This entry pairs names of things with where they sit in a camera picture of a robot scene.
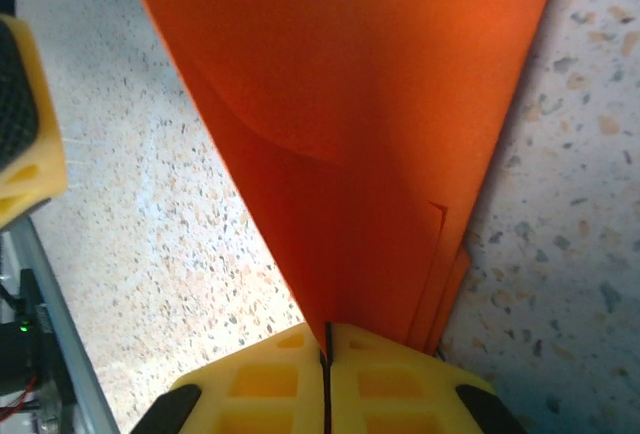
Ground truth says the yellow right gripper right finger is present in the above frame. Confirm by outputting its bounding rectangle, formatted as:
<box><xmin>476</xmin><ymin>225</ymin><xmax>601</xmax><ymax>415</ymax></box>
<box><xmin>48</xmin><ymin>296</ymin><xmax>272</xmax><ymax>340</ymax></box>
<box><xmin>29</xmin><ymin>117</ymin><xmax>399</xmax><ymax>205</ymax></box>
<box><xmin>327</xmin><ymin>322</ymin><xmax>532</xmax><ymax>434</ymax></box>

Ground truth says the thin red wire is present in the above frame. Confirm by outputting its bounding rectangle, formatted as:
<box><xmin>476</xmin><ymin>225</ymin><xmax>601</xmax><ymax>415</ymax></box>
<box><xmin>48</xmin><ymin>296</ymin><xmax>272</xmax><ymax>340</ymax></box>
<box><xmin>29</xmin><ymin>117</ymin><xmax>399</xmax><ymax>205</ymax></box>
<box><xmin>0</xmin><ymin>377</ymin><xmax>44</xmax><ymax>413</ymax></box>

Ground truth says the orange paper sheet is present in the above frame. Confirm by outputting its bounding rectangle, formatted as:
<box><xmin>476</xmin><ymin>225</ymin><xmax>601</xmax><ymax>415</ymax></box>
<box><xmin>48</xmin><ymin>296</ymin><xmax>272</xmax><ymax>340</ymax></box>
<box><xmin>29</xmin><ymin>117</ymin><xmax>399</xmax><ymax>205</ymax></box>
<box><xmin>119</xmin><ymin>0</ymin><xmax>566</xmax><ymax>358</ymax></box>

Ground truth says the aluminium mounting rail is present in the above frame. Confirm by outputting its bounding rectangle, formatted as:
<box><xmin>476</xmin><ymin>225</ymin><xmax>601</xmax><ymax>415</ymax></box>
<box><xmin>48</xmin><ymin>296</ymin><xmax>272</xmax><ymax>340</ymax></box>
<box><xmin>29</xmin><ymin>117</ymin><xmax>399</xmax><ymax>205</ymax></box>
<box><xmin>0</xmin><ymin>216</ymin><xmax>121</xmax><ymax>434</ymax></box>

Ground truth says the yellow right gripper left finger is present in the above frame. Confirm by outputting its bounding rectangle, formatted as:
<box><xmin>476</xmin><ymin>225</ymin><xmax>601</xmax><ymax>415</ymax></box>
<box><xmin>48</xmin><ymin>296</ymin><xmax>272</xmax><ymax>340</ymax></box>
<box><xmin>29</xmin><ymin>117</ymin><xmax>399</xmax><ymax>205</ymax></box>
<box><xmin>134</xmin><ymin>322</ymin><xmax>327</xmax><ymax>434</ymax></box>

